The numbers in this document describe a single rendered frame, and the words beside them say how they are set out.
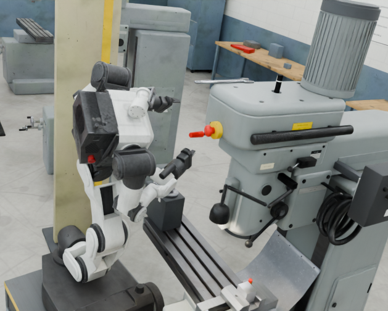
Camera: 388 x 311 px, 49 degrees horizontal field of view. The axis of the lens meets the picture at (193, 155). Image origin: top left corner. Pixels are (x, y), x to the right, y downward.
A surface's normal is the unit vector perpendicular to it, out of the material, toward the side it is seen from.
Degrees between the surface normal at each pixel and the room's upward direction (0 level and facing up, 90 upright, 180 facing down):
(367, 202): 90
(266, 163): 90
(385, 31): 90
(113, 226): 61
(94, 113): 35
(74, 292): 0
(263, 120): 90
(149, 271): 0
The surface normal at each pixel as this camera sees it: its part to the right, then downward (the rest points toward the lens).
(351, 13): -0.22, 0.40
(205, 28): 0.49, 0.44
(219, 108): -0.86, 0.10
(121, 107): 0.47, -0.49
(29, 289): 0.15, -0.89
